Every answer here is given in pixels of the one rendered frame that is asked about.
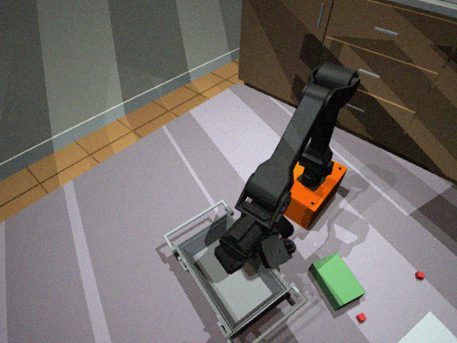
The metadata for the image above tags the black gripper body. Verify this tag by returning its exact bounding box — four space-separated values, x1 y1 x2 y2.
214 216 293 274

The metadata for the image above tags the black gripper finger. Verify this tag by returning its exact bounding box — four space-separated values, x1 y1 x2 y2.
244 253 258 263

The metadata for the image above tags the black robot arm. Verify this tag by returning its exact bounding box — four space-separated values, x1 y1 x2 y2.
219 61 361 269

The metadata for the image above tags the green rectangular box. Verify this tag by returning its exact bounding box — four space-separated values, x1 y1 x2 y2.
308 252 366 311

